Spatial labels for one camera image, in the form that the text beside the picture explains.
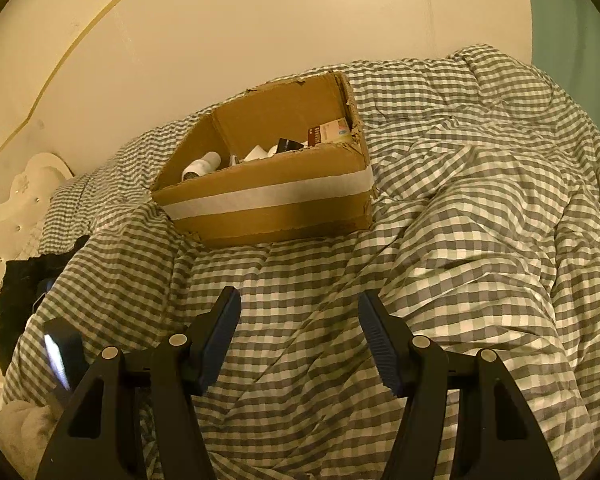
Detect white pill bottle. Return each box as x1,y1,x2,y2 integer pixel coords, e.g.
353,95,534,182
182,151,222,181

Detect green curtain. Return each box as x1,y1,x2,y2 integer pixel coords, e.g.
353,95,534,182
530,0,600,129

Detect red beige medicine box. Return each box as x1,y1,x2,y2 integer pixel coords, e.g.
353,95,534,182
306,117,353,146

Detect brown cardboard box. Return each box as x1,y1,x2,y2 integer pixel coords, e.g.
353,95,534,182
150,70,375,247

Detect white padded headboard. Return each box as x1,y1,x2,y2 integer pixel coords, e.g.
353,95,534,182
0,153,73,288

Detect white black sachet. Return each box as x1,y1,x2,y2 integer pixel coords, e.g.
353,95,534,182
275,138,306,154

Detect black clothing pile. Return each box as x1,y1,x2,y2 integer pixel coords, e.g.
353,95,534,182
0,235,90,375

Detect green checkered duvet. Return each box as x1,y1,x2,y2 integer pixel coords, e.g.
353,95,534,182
4,46,600,479

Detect black smartphone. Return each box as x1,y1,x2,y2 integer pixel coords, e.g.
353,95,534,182
43,318,88,392

